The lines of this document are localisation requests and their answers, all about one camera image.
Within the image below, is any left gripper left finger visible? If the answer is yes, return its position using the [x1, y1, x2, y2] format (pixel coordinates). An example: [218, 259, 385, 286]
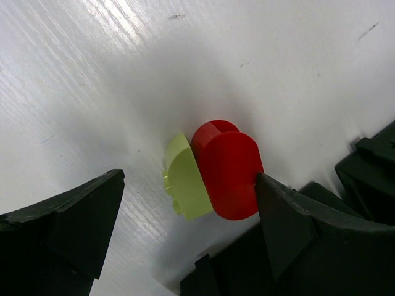
[1, 169, 125, 295]

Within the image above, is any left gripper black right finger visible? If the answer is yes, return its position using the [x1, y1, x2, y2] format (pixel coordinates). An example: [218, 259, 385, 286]
[255, 173, 394, 295]

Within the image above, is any red rounded lego brick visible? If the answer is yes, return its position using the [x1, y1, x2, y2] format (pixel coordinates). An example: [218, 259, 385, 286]
[191, 120, 264, 221]

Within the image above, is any light green lego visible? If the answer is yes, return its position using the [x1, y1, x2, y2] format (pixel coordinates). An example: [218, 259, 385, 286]
[162, 133, 213, 220]

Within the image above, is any black four-compartment sorting tray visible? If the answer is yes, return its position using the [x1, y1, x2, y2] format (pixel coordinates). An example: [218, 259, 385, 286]
[180, 124, 394, 295]

